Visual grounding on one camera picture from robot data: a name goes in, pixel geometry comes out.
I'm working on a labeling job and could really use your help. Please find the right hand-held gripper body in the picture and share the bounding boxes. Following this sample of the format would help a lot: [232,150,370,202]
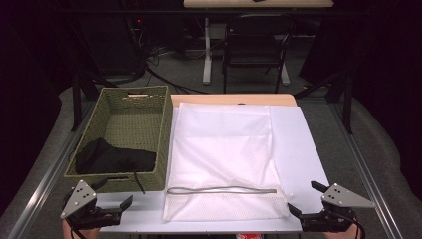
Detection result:
[300,182,376,233]

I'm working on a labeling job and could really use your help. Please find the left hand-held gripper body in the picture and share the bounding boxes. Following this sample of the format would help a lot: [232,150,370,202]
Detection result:
[60,179,122,231]

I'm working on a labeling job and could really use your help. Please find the black garment with drawstring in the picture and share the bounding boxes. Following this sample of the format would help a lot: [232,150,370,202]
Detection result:
[74,137,158,195]

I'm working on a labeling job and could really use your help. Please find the green woven basket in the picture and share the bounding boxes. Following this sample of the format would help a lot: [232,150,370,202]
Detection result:
[63,85,174,195]

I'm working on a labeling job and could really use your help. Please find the white mesh laundry bag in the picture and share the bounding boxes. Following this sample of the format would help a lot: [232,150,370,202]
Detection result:
[161,102,291,223]

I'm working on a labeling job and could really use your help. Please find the person's left hand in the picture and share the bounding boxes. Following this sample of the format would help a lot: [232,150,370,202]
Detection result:
[62,219,102,239]

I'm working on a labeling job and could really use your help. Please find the person's right hand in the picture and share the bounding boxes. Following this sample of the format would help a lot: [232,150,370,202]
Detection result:
[334,225,362,239]

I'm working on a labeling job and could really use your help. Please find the white board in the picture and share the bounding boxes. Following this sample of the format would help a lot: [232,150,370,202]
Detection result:
[96,105,331,235]

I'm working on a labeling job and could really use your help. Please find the black metal stand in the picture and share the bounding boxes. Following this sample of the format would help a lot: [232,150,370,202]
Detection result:
[70,70,102,132]
[293,70,354,135]

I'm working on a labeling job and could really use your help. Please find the black equipment rack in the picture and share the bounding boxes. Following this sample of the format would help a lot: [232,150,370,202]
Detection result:
[122,0,149,78]

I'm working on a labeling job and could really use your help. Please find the black folding chair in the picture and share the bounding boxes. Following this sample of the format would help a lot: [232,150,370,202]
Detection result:
[221,13,297,95]

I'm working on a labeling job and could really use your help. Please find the light desk with white legs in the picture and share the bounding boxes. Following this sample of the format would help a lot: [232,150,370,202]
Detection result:
[182,0,334,87]

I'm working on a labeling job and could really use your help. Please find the metal rail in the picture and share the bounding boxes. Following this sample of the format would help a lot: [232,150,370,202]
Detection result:
[6,100,98,239]
[328,102,404,239]

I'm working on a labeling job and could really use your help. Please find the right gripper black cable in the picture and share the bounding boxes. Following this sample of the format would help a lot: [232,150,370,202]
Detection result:
[327,211,366,239]

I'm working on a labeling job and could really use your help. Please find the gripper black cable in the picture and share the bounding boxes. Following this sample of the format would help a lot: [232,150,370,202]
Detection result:
[66,218,81,239]
[327,211,366,239]

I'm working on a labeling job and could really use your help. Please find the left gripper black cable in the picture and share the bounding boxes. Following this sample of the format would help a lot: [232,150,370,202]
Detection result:
[66,218,81,239]

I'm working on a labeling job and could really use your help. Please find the black floor cables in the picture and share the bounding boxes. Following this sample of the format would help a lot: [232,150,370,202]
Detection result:
[144,45,211,96]

